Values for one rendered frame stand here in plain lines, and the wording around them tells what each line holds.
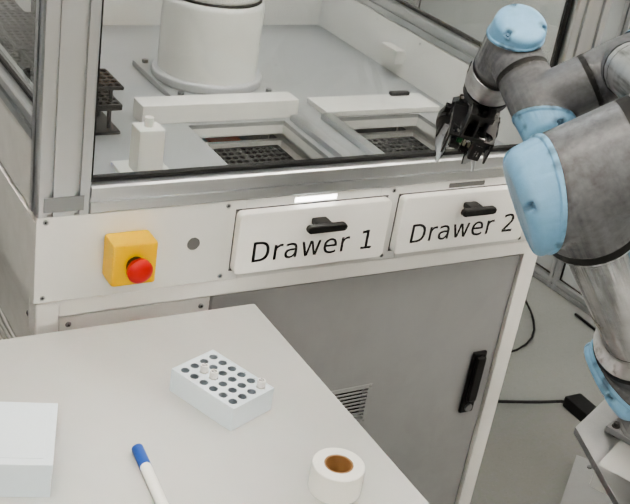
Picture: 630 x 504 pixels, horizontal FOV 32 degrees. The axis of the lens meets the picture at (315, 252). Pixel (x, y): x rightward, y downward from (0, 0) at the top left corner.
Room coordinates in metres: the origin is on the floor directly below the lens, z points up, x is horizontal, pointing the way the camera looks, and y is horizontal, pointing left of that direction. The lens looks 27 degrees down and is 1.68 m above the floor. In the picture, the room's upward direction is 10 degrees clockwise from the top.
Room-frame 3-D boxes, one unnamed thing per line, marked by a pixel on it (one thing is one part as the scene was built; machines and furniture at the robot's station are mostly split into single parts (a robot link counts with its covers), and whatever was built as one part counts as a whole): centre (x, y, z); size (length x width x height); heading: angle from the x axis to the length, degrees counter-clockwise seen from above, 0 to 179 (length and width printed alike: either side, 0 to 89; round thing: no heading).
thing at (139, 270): (1.44, 0.26, 0.88); 0.04 x 0.03 x 0.04; 123
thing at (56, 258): (2.08, 0.24, 0.87); 1.02 x 0.95 x 0.14; 123
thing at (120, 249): (1.46, 0.28, 0.88); 0.07 x 0.05 x 0.07; 123
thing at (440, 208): (1.83, -0.26, 0.87); 0.29 x 0.02 x 0.11; 123
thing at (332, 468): (1.15, -0.08, 0.78); 0.07 x 0.07 x 0.04
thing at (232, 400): (1.30, 0.10, 0.78); 0.12 x 0.08 x 0.04; 54
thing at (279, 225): (1.66, 0.01, 0.87); 0.29 x 0.02 x 0.11; 123
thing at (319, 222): (1.64, -0.01, 0.91); 0.07 x 0.04 x 0.01; 123
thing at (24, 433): (1.09, 0.33, 0.79); 0.13 x 0.09 x 0.05; 13
